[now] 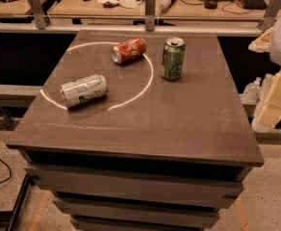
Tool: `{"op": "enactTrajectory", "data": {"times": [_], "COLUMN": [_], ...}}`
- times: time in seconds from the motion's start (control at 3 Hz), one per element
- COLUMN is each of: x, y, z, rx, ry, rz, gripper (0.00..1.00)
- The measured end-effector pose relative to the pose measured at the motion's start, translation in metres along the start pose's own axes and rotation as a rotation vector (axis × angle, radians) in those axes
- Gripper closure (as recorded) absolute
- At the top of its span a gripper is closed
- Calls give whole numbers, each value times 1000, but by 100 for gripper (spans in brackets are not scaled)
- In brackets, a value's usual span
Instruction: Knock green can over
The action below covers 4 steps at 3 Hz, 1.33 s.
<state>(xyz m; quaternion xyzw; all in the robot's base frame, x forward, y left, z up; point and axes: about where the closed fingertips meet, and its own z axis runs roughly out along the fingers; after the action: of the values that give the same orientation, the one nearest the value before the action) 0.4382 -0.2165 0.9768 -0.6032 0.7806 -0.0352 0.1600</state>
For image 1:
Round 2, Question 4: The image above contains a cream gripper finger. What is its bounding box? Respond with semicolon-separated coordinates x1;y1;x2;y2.
248;27;273;53
256;70;281;128

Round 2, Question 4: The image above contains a green soda can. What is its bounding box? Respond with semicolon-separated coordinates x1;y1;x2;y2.
162;37;186;81

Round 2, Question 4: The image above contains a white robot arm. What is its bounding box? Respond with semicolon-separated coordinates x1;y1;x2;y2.
248;17;281;132

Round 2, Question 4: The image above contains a red soda can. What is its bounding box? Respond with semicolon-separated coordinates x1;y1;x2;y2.
112;38;146;64

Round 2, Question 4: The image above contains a silver white soda can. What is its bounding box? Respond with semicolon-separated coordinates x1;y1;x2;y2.
60;75;108;108

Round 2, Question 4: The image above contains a clear sanitizer bottle right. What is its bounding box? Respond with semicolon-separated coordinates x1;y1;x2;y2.
259;73;272;100

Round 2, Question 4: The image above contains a clear sanitizer bottle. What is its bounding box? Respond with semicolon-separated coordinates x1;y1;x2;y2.
242;77;261;103
259;73;272;100

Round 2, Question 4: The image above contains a clear sanitizer bottle left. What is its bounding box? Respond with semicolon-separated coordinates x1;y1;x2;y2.
242;77;261;103

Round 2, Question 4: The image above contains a white power strip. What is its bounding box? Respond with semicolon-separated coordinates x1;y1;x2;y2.
160;0;176;13

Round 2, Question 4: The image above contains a brown drawer cabinet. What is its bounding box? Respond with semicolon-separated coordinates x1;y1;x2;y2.
8;31;263;231

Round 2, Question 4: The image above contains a white face mask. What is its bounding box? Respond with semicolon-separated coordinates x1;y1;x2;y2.
119;0;139;9

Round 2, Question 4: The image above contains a grey metal post right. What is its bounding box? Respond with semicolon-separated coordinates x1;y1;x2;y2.
258;0;281;32

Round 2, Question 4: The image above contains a grey metal post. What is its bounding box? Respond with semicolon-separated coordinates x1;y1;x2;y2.
258;0;281;32
28;0;50;29
145;0;155;32

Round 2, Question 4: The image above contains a grey metal post middle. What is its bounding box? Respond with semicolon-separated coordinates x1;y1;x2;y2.
145;0;155;32

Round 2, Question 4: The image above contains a grey metal post left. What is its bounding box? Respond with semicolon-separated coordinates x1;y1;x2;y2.
28;0;50;29

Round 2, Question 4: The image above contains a black metal floor frame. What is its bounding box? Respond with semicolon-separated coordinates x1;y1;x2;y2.
0;174;30;231

